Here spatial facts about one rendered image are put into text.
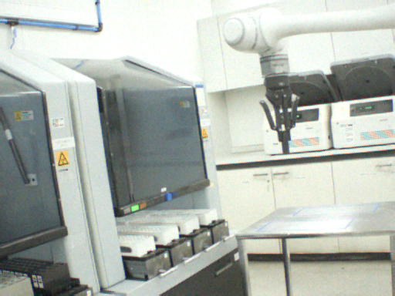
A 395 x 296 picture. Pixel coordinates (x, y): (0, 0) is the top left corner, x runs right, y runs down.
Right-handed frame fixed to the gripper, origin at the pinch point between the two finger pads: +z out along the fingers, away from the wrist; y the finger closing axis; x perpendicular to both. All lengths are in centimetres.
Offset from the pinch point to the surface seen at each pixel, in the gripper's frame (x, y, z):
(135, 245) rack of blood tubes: 20, -51, 30
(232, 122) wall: 325, 37, -3
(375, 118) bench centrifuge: 184, 122, 4
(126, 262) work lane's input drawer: 20, -55, 36
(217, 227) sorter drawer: 55, -18, 36
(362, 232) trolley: 1.2, 24.3, 33.4
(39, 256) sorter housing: 9, -82, 27
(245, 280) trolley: 29, -13, 52
